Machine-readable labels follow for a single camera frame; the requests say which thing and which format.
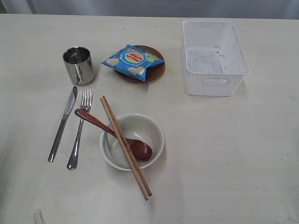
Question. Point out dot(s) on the speckled ceramic bowl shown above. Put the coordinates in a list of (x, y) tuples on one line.
[(136, 127)]

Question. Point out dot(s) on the brown wooden plate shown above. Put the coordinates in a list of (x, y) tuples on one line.
[(152, 73)]

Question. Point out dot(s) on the dark wooden spoon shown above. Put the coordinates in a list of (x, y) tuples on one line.
[(140, 150)]

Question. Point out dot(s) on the blue chips bag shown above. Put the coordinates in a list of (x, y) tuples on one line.
[(133, 62)]

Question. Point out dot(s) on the silver metal fork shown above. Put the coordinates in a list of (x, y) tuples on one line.
[(86, 104)]

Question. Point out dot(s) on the white perforated plastic basket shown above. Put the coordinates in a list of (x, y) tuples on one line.
[(213, 60)]

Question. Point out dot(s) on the shiny steel cup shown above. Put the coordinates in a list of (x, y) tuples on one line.
[(79, 65)]

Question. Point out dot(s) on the silver table knife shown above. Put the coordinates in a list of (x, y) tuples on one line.
[(69, 106)]

